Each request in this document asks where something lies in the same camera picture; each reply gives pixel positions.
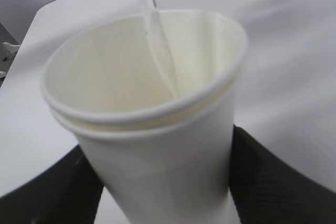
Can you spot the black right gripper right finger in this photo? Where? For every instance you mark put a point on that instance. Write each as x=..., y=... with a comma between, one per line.
x=267, y=190

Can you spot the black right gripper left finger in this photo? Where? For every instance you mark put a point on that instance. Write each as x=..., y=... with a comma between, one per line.
x=67, y=192

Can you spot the white paper cup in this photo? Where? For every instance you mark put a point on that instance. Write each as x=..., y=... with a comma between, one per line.
x=163, y=159

